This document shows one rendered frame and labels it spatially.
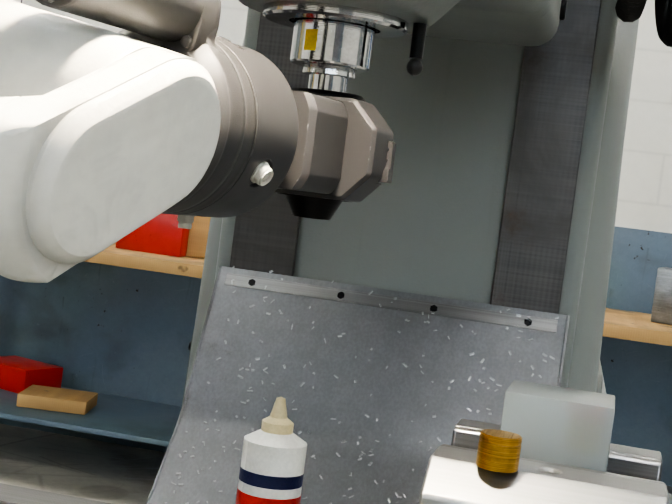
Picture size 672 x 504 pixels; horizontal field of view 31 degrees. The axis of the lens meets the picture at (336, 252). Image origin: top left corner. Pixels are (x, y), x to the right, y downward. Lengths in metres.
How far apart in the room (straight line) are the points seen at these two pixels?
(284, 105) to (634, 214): 4.35
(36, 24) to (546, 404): 0.34
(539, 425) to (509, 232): 0.41
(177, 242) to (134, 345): 0.83
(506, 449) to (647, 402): 4.32
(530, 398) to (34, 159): 0.34
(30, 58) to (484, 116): 0.64
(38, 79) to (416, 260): 0.64
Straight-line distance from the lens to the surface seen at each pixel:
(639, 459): 0.74
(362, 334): 1.06
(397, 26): 0.70
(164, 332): 5.20
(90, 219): 0.46
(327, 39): 0.70
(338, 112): 0.64
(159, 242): 4.57
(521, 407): 0.68
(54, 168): 0.43
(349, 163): 0.64
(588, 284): 1.09
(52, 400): 4.75
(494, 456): 0.63
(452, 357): 1.05
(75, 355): 5.36
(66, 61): 0.49
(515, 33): 0.92
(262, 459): 0.75
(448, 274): 1.08
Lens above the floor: 1.21
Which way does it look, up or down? 3 degrees down
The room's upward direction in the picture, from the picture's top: 7 degrees clockwise
